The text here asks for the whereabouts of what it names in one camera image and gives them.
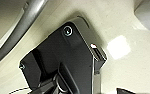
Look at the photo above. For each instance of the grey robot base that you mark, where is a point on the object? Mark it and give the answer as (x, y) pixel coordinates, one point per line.
(67, 56)

